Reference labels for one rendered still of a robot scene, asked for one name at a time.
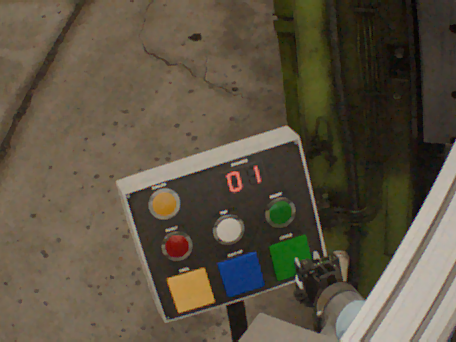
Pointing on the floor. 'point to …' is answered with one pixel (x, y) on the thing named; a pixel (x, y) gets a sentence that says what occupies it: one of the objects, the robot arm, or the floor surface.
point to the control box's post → (237, 319)
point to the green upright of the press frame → (392, 108)
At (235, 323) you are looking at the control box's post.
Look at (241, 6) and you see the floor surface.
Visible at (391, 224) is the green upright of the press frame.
